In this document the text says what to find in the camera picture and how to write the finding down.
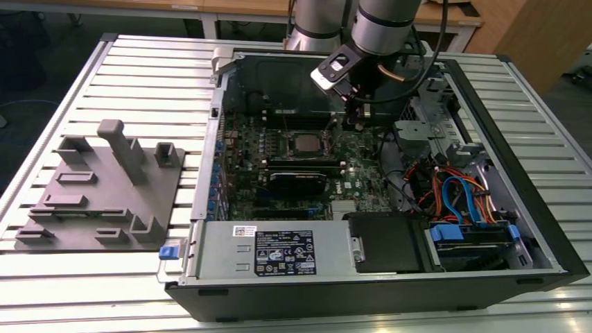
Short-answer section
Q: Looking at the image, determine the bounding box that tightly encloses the silver-topped CPU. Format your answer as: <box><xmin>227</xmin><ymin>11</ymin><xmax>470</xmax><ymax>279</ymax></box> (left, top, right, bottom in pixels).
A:
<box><xmin>294</xmin><ymin>133</ymin><xmax>322</xmax><ymax>152</ymax></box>

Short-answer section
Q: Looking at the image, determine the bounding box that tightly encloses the black RAM slot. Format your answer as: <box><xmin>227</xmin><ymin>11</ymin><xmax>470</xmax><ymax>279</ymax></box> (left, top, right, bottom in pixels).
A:
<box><xmin>267</xmin><ymin>165</ymin><xmax>348</xmax><ymax>176</ymax></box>
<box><xmin>267</xmin><ymin>157</ymin><xmax>343</xmax><ymax>167</ymax></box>
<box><xmin>266</xmin><ymin>120</ymin><xmax>335</xmax><ymax>128</ymax></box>
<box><xmin>266</xmin><ymin>114</ymin><xmax>335</xmax><ymax>122</ymax></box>

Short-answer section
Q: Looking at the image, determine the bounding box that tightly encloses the CPU socket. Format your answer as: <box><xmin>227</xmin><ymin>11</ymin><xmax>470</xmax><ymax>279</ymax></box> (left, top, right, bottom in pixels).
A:
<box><xmin>286</xmin><ymin>130</ymin><xmax>334</xmax><ymax>161</ymax></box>

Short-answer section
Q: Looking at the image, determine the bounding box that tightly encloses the black expansion slot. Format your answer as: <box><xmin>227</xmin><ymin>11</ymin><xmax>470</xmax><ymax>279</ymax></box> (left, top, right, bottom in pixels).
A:
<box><xmin>252</xmin><ymin>207</ymin><xmax>335</xmax><ymax>222</ymax></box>

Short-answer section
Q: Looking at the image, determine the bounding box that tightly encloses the silver metal disk bay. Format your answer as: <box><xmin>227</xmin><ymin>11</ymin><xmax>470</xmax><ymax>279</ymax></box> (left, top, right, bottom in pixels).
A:
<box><xmin>391</xmin><ymin>78</ymin><xmax>494</xmax><ymax>174</ymax></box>

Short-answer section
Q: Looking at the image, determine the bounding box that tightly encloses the green motherboard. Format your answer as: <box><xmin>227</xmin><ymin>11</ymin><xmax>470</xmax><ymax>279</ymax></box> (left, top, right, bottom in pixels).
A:
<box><xmin>220</xmin><ymin>114</ymin><xmax>403</xmax><ymax>223</ymax></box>

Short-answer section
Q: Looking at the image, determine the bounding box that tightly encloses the black graphics card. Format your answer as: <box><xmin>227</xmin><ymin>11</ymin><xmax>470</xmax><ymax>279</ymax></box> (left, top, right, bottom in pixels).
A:
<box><xmin>267</xmin><ymin>169</ymin><xmax>328</xmax><ymax>199</ymax></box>

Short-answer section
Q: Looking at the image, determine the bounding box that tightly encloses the wooden cabinet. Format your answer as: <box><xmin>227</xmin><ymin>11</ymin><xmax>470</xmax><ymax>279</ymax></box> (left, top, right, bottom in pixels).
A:
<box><xmin>467</xmin><ymin>0</ymin><xmax>592</xmax><ymax>95</ymax></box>

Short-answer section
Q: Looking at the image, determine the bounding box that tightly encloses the black plastic shroud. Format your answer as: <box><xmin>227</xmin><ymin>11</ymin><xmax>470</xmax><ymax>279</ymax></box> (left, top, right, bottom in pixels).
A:
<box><xmin>343</xmin><ymin>212</ymin><xmax>439</xmax><ymax>275</ymax></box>

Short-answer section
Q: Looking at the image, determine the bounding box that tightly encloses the blue disk carrier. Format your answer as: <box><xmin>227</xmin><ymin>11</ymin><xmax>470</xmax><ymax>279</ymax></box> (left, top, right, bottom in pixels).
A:
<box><xmin>428</xmin><ymin>223</ymin><xmax>520</xmax><ymax>250</ymax></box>

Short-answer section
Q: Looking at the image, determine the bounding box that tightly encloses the silver power supply unit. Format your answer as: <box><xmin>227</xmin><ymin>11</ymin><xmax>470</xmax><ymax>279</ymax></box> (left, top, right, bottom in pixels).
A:
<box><xmin>183</xmin><ymin>220</ymin><xmax>367</xmax><ymax>280</ymax></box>

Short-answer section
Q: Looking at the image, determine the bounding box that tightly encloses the black open PC case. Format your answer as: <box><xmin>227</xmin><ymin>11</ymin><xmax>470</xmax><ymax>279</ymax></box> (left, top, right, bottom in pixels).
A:
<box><xmin>156</xmin><ymin>46</ymin><xmax>591</xmax><ymax>323</ymax></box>

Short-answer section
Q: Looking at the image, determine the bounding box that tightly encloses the grey parts rack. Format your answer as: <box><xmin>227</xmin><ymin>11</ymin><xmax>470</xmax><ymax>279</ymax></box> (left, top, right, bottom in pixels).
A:
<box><xmin>14</xmin><ymin>119</ymin><xmax>187</xmax><ymax>251</ymax></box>

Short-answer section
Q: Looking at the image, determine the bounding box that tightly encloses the white-rimmed wrist camera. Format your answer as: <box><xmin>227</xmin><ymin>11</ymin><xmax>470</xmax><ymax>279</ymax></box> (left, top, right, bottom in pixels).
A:
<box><xmin>310</xmin><ymin>51</ymin><xmax>356</xmax><ymax>94</ymax></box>

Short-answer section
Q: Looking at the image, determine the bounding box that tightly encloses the black camera cable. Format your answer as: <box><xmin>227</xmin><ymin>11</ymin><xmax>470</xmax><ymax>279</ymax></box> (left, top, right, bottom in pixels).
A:
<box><xmin>360</xmin><ymin>0</ymin><xmax>451</xmax><ymax>104</ymax></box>

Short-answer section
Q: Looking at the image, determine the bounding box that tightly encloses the wooden desk white frame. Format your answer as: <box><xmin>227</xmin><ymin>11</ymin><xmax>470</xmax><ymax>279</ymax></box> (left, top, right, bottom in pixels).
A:
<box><xmin>203</xmin><ymin>0</ymin><xmax>486</xmax><ymax>53</ymax></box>
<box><xmin>0</xmin><ymin>0</ymin><xmax>219</xmax><ymax>41</ymax></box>

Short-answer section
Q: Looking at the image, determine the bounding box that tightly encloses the grey case latch handle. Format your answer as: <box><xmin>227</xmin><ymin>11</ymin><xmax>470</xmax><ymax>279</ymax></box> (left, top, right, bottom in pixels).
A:
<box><xmin>210</xmin><ymin>47</ymin><xmax>234</xmax><ymax>76</ymax></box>

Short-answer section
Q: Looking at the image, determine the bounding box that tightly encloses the blue data wire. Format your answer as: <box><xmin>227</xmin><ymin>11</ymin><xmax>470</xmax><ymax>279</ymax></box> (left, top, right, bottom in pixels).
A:
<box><xmin>440</xmin><ymin>176</ymin><xmax>488</xmax><ymax>229</ymax></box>

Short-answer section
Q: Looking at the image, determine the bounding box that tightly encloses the orange power wire bundle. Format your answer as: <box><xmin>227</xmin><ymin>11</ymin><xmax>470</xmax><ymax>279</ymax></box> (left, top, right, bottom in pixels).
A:
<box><xmin>419</xmin><ymin>165</ymin><xmax>502</xmax><ymax>225</ymax></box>

